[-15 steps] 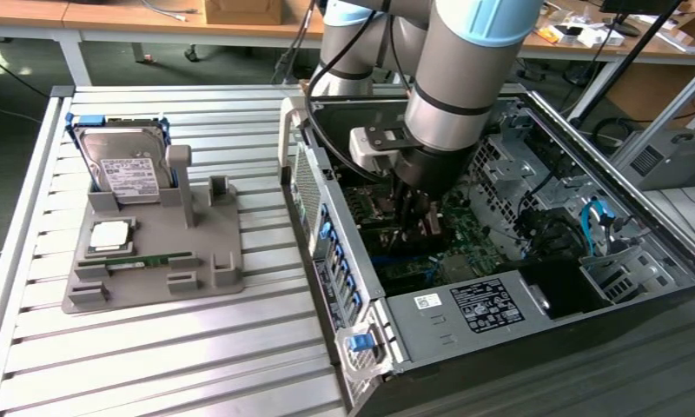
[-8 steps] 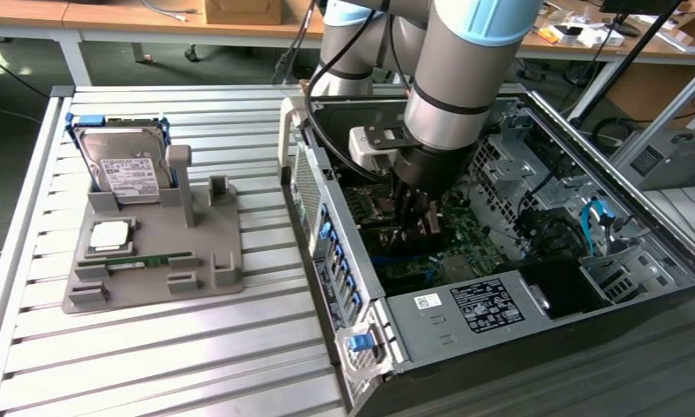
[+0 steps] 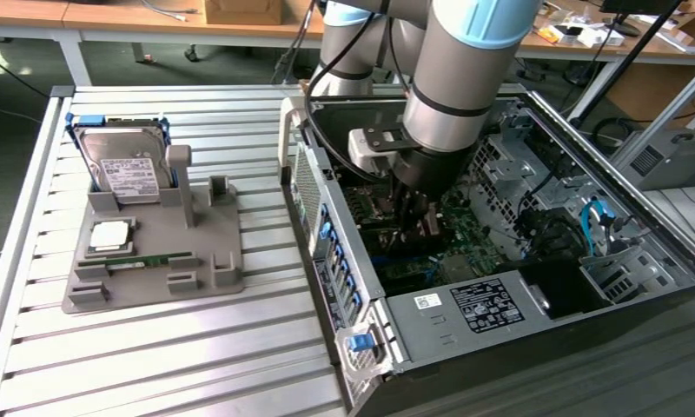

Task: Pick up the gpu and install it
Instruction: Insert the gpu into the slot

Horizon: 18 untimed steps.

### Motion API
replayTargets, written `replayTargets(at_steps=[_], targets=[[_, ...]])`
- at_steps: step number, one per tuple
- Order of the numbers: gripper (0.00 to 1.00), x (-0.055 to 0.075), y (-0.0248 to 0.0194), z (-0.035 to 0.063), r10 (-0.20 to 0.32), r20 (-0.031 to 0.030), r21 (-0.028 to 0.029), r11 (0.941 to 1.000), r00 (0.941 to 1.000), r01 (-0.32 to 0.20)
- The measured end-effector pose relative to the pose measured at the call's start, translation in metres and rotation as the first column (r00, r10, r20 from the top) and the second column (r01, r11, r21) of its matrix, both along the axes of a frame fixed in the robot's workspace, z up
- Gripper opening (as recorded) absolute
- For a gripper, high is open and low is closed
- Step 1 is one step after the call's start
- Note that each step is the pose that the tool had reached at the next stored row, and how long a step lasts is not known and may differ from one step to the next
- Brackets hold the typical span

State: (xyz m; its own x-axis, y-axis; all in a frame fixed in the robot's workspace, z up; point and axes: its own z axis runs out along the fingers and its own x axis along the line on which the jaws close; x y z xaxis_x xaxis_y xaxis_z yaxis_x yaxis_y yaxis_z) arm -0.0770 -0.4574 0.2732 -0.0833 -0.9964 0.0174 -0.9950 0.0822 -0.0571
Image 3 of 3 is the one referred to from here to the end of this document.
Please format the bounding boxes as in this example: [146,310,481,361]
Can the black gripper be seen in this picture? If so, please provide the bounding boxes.
[391,145,475,205]

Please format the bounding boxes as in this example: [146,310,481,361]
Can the black graphics card metal bracket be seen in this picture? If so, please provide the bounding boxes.
[375,199,447,260]

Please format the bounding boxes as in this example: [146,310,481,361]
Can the CPU socket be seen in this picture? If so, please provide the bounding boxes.
[352,184,400,219]

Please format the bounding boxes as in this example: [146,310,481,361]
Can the metal drive cage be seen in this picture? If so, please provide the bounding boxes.
[468,108,592,209]

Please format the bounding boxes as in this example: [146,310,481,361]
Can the green motherboard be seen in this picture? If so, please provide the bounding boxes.
[339,162,511,296]

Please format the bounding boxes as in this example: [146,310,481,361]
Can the open grey PC case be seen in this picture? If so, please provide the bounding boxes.
[277,84,695,417]

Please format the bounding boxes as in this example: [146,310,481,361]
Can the grey chipset heatsink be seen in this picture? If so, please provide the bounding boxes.
[439,255,481,283]

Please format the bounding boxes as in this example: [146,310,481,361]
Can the grey power supply unit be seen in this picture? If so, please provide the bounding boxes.
[384,268,551,364]

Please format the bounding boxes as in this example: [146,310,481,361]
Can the blue case latch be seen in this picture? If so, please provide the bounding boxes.
[347,333,375,354]

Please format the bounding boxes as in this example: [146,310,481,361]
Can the metal disk bay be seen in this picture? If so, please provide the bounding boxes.
[578,242,695,308]

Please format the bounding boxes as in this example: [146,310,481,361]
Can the black tripod pole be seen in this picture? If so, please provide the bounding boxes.
[567,0,688,127]

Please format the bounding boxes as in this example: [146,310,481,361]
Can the white small box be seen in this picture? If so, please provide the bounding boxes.
[576,28,627,49]

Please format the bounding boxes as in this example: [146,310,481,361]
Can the black monitor with stand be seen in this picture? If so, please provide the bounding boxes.
[599,0,682,38]

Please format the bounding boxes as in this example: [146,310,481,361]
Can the grey parts rack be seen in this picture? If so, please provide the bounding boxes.
[61,144,248,314]

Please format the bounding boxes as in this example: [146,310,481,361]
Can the brown cardboard box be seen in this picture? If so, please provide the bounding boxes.
[204,0,284,26]

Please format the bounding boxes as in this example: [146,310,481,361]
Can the green RAM stick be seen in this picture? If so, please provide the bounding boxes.
[104,253,192,268]

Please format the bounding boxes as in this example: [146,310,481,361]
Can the hard disk in blue caddy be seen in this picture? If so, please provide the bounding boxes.
[64,111,178,205]

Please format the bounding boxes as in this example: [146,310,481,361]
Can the silver CPU chip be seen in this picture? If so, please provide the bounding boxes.
[88,221,136,254]

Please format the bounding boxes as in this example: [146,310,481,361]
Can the wooden desk white legs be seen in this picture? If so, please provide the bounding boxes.
[0,0,695,88]

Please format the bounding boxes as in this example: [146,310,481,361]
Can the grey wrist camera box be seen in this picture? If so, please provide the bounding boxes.
[347,127,419,179]

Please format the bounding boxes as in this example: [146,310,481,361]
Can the black wire bundle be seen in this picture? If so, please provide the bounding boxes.
[512,206,586,261]

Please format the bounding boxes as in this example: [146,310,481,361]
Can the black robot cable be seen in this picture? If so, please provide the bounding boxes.
[268,0,424,183]

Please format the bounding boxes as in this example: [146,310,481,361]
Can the blue data wire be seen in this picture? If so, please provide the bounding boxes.
[578,197,619,257]

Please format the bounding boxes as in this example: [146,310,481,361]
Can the aluminium profile frame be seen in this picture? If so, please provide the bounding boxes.
[564,72,695,144]

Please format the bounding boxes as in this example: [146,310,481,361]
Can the white cable on desk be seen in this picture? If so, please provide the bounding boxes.
[140,0,201,22]

